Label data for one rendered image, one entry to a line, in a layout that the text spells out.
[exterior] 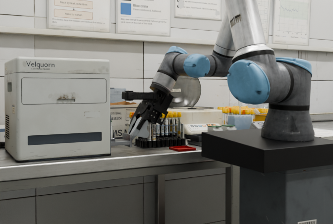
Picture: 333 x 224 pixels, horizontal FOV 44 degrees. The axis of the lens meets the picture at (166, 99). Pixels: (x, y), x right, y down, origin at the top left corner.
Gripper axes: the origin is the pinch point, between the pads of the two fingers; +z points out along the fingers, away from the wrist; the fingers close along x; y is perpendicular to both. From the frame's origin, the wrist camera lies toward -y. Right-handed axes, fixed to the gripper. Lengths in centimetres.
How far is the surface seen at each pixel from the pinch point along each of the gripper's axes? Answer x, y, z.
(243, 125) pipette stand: 7, 45, -28
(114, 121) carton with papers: 25.1, 2.2, -5.5
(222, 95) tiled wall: 60, 64, -51
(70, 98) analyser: -3.9, -24.2, -1.3
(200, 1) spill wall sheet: 59, 26, -87
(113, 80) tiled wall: 60, 5, -26
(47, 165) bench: -8.4, -21.9, 18.6
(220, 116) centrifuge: 23, 44, -30
